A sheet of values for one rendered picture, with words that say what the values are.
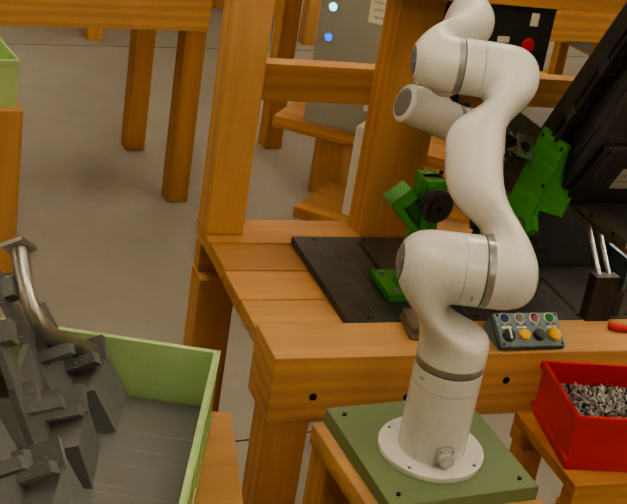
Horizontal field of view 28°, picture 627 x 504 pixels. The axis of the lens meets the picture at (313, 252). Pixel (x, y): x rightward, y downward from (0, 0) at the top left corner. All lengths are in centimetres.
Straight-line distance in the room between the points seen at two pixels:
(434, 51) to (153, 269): 271
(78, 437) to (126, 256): 281
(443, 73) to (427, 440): 63
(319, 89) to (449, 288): 106
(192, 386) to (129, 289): 229
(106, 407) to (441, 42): 86
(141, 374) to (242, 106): 77
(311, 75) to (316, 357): 79
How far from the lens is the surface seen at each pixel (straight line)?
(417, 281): 202
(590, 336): 277
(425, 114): 265
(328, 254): 288
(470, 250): 203
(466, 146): 213
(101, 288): 459
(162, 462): 217
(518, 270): 204
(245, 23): 278
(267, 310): 263
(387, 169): 301
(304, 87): 296
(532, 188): 279
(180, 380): 232
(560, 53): 836
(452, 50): 221
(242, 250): 289
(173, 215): 525
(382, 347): 252
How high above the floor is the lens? 208
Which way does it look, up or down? 24 degrees down
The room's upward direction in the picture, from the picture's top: 9 degrees clockwise
